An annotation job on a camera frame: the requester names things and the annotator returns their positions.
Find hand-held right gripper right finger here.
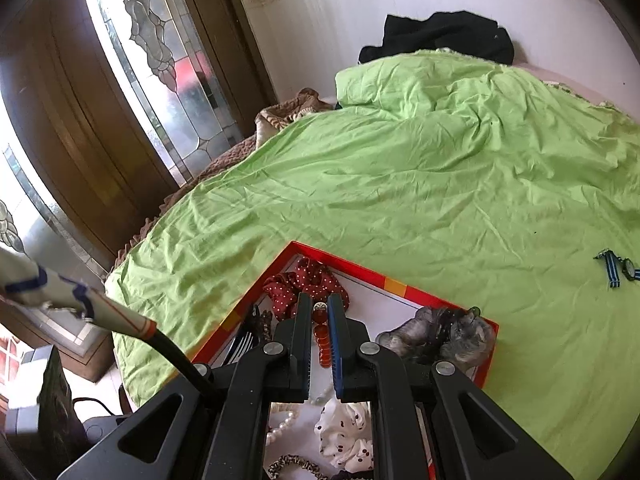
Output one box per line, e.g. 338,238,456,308
327,292,573,480

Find red bead bracelet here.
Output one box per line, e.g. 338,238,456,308
312,302,331,368

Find black feather hair clip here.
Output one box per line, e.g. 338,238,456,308
248,304,275,343

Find white wrapped cable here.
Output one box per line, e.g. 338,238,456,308
0,245,218,396

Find white cherry print scrunchie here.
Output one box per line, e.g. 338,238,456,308
314,397,375,473

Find black cable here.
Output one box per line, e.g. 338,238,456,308
72,396,126,418

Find black bag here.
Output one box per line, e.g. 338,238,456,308
37,345,88,461

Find striped brown pillow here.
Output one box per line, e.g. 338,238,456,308
255,87,335,131

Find black cloth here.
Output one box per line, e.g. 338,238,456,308
359,10,516,66

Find brown fuzzy blanket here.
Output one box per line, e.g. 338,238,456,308
110,125,281,271

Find leopard print scrunchie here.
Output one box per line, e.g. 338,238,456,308
267,455,333,480

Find green bed sheet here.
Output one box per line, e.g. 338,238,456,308
105,49,640,480

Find grey sheer scrunchie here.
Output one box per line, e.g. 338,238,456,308
375,305,493,373

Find stained glass window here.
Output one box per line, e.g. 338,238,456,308
0,145,108,341
80,0,241,183

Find red-bordered white box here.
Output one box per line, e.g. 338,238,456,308
187,241,500,480

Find pearl necklace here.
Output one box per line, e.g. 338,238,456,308
265,395,326,446

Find wooden door frame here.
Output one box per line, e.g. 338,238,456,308
0,0,278,271

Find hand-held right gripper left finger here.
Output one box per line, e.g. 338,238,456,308
57,292,316,480

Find red polka dot scrunchie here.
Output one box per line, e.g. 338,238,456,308
263,257,351,321

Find striped strap watch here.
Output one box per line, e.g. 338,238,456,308
593,249,640,290

